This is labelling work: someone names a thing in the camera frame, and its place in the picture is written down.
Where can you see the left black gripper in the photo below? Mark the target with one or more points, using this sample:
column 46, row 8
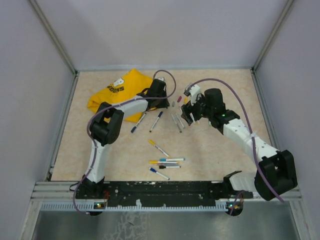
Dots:
column 165, row 105

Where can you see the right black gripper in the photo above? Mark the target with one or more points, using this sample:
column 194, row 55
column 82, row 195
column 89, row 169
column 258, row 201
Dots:
column 187, row 109

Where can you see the yellow cap rainbow marker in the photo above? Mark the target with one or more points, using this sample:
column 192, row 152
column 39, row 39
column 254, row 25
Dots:
column 192, row 117

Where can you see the grey cap marker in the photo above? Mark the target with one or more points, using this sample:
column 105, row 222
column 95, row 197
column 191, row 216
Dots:
column 180, row 120

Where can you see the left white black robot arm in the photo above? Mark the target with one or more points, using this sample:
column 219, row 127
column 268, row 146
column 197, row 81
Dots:
column 104, row 129

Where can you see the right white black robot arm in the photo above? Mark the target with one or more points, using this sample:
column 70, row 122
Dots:
column 276, row 172

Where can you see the navy cap rainbow marker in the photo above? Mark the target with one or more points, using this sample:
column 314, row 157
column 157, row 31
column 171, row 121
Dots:
column 156, row 121

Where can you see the navy cap white marker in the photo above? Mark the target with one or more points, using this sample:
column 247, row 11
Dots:
column 138, row 123

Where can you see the yellow printed t-shirt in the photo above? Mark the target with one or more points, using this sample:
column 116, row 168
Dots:
column 121, row 90

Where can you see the yellow cap short marker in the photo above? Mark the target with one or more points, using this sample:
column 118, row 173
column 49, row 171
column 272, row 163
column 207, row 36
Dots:
column 158, row 148

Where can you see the cyan cap marker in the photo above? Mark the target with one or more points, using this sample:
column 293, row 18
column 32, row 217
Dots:
column 172, row 159

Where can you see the yellow cap silver marker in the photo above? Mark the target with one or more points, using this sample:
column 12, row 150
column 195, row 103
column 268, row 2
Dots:
column 163, row 162

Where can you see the black cap marker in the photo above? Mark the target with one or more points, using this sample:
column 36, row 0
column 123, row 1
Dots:
column 169, row 166

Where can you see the blue cap whiteboard marker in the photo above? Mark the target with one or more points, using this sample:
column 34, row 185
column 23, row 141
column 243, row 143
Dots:
column 159, row 173

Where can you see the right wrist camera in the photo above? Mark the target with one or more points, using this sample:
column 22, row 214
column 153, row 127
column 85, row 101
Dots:
column 192, row 91

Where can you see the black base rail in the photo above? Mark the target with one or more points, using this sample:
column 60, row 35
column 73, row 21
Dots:
column 175, row 194

